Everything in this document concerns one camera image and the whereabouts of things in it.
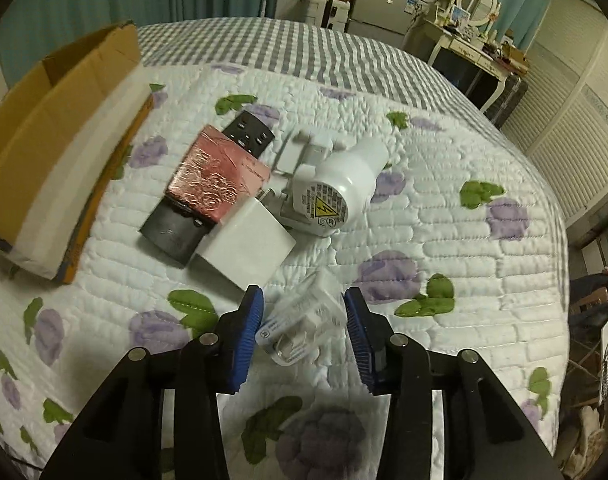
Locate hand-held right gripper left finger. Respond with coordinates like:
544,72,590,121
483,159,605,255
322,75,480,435
39,285,265,480

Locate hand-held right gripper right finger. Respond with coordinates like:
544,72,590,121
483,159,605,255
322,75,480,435
343,287,565,480

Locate small white charger clear wrap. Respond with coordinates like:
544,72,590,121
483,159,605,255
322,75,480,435
256,267,350,366

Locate white square charger block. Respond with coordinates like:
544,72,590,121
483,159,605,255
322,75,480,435
191,196,297,295

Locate black power strip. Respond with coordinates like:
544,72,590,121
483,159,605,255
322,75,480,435
139,111,277,267

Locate white floral quilt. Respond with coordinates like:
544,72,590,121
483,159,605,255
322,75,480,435
0,62,570,480

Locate pink patterned box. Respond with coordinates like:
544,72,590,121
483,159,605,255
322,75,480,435
165,124,272,225

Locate white round adapter warning label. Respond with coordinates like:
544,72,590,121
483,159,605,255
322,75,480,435
290,139,387,237

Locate white folding plug adapter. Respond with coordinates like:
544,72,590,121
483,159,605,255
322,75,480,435
269,127,347,221

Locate dark chair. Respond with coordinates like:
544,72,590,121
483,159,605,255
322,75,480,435
566,270,608,411

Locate black suitcase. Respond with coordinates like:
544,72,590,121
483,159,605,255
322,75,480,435
484,72,529,128

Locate open cardboard box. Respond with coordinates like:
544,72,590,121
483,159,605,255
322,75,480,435
0,21,155,285

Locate white vanity table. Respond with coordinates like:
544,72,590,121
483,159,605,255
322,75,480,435
426,7,522,113

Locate white small fridge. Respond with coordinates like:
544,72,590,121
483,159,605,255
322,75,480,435
345,0,416,36

